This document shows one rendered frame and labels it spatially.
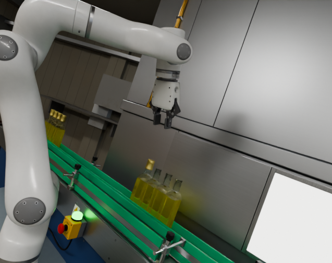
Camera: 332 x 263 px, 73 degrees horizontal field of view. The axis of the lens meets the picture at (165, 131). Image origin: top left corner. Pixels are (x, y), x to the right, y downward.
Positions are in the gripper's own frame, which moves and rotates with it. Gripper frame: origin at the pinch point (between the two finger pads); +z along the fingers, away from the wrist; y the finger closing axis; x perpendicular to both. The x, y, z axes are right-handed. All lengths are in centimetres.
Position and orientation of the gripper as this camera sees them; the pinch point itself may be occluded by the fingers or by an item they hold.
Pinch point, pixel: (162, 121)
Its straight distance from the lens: 82.7
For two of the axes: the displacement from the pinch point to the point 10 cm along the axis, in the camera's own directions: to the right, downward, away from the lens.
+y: -7.3, -2.8, 6.2
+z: -1.1, 9.5, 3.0
